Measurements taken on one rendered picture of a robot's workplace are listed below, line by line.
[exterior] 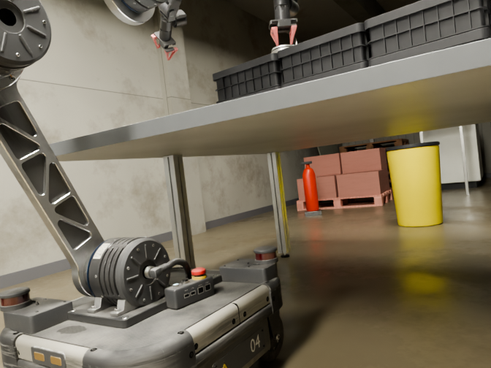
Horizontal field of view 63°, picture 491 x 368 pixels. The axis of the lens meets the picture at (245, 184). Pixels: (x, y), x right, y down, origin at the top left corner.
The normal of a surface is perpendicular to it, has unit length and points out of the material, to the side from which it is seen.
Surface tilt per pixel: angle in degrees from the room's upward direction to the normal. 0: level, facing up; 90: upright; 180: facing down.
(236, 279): 90
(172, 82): 90
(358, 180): 90
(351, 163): 90
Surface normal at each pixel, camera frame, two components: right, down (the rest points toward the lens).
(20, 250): 0.84, -0.08
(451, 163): -0.53, 0.08
